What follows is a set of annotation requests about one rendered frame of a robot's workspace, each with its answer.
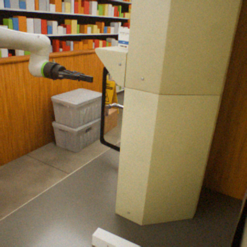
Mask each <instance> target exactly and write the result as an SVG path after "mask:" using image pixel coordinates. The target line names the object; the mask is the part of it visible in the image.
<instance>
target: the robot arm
mask: <svg viewBox="0 0 247 247"><path fill-rule="evenodd" d="M50 47H51V43H50V40H49V38H48V37H47V36H46V35H43V34H33V33H26V32H24V33H22V32H19V31H15V30H10V29H7V28H3V27H1V26H0V49H14V50H22V51H27V52H31V53H30V59H29V65H28V69H29V72H30V73H31V74H32V75H33V76H34V77H44V78H48V79H52V80H53V81H54V80H57V79H59V80H63V79H70V80H78V81H79V82H80V80H81V81H84V82H88V83H93V76H88V75H85V74H84V73H80V72H77V71H75V70H74V71H70V70H68V69H66V68H65V66H62V65H60V64H59V63H57V62H55V60H54V59H53V61H52V62H51V61H49V54H50Z"/></svg>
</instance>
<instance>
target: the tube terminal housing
mask: <svg viewBox="0 0 247 247"><path fill-rule="evenodd" d="M242 2H243V0H132V5H131V19H130V33H129V41H128V55H127V69H126V84H125V96H124V105H123V119H122V134H121V141H120V155H119V170H118V178H117V192H116V206H115V213H117V214H119V215H121V216H123V217H125V218H127V219H129V220H132V221H134V222H136V223H138V224H140V225H146V224H154V223H162V222H171V221H179V220H183V219H191V218H193V216H194V215H195V213H196V209H197V204H198V199H199V196H200V191H201V186H202V182H203V177H204V173H205V171H206V166H207V162H208V157H209V154H210V149H211V144H212V140H213V135H214V129H215V126H216V122H217V117H218V113H219V107H220V104H221V100H222V95H223V90H224V85H225V80H226V77H227V72H228V67H229V60H230V56H231V53H232V48H233V43H234V39H235V34H236V30H237V26H238V21H239V14H240V10H241V5H242Z"/></svg>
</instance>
